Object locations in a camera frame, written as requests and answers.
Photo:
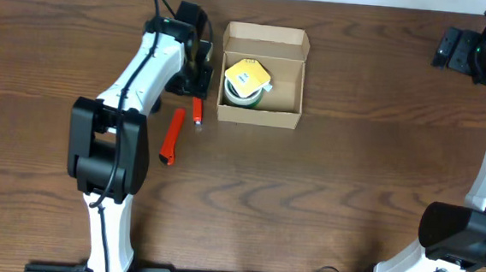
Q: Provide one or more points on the orange lighter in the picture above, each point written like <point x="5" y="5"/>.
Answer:
<point x="197" y="111"/>

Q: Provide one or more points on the open cardboard box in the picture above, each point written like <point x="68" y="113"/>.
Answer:
<point x="282" y="51"/>

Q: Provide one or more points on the black cone glue bottle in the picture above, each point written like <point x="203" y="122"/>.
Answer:
<point x="156" y="106"/>

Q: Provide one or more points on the yellow sticky note pad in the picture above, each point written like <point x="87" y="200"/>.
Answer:
<point x="248" y="76"/>

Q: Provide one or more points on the white tape roll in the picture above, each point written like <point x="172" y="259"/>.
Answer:
<point x="229" y="87"/>

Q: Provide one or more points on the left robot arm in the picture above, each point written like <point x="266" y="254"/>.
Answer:
<point x="108" y="148"/>

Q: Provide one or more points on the green tape roll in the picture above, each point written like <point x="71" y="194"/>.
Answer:
<point x="248" y="102"/>

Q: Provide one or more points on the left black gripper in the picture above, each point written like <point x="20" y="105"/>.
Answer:
<point x="196" y="83"/>

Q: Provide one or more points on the orange utility knife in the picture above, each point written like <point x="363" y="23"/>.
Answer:
<point x="167" y="152"/>

